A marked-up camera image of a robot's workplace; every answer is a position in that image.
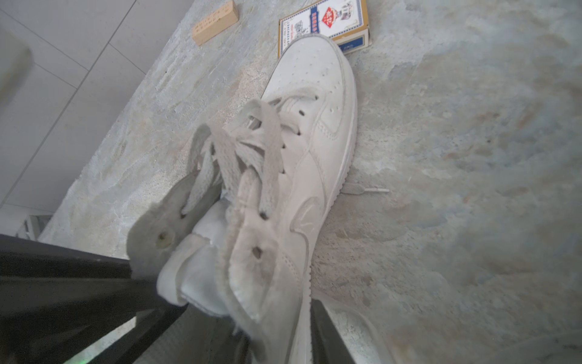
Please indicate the small wooden block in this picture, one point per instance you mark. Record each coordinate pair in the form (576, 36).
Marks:
(215, 23)

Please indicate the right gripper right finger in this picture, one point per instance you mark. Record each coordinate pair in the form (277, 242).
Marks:
(327, 345)

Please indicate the playing card box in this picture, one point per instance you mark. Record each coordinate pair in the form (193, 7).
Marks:
(344, 21)

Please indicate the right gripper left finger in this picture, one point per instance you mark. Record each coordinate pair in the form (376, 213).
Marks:
(56, 302)

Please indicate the white sneaker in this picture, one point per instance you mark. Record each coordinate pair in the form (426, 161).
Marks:
(235, 237)

